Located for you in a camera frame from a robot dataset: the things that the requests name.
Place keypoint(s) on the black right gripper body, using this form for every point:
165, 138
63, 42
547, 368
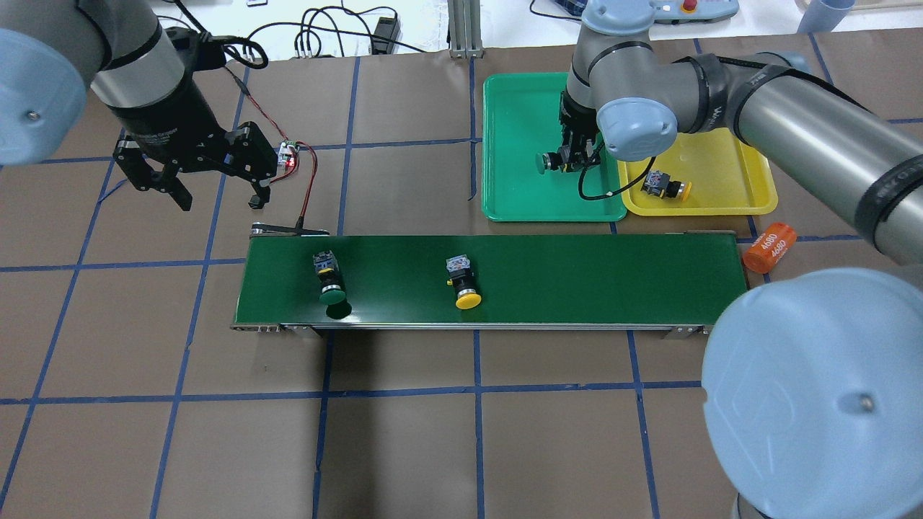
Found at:
575, 132

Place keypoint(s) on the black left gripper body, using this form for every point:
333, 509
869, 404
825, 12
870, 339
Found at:
167, 120

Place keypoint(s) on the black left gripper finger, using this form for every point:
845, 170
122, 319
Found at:
169, 184
262, 193

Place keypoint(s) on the yellow push button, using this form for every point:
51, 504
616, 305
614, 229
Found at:
659, 184
462, 280

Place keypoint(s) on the green push button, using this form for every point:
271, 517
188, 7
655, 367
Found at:
330, 278
553, 161

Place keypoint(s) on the orange cylinder labelled 4680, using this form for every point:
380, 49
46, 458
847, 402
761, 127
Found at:
767, 251

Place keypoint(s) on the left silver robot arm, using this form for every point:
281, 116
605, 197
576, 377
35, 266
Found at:
55, 52

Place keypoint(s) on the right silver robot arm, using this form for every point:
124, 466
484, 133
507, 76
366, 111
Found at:
812, 379

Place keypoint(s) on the small green circuit board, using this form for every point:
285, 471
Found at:
288, 154

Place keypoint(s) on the green plastic tray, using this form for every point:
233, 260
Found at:
520, 114

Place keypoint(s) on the yellow plastic tray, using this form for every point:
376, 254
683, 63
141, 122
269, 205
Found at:
726, 178

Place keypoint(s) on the green conveyor belt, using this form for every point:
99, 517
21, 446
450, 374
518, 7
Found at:
527, 281

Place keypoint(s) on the blue teach pendant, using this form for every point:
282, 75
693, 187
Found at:
682, 12

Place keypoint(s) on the black power adapter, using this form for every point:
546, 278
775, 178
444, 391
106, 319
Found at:
385, 36

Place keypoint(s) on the blue plastic cup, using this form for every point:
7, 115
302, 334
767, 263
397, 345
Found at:
823, 16

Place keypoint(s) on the aluminium frame post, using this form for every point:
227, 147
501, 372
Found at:
464, 34

